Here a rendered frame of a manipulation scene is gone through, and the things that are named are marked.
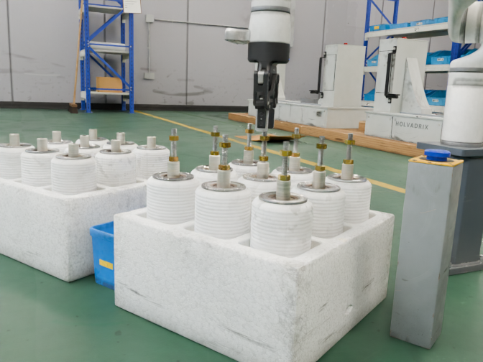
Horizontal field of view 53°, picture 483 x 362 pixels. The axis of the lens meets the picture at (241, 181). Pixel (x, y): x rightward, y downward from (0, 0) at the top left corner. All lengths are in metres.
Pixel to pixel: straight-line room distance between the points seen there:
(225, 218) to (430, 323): 0.38
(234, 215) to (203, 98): 6.82
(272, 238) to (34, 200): 0.59
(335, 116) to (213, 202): 3.59
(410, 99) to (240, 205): 3.04
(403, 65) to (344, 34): 5.08
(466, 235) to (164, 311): 0.74
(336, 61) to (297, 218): 3.65
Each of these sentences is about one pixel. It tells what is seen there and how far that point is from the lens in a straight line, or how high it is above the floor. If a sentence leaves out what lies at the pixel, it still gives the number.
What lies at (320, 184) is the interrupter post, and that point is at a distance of 0.84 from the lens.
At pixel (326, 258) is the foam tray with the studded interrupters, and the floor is 0.17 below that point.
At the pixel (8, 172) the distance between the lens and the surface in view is 1.29.
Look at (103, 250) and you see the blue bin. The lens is 1.03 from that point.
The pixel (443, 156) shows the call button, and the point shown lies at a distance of 0.83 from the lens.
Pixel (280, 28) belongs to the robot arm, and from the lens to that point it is 0.86.
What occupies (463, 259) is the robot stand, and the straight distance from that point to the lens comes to 1.29.
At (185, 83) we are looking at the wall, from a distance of 7.47.
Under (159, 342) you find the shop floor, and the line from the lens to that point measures 0.84.
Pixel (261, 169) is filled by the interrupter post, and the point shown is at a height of 0.27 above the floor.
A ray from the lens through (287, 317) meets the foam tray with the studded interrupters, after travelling 0.71.
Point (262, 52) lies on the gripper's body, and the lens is 0.86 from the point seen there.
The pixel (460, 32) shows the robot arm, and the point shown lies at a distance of 1.25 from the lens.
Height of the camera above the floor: 0.42
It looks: 11 degrees down
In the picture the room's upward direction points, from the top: 2 degrees clockwise
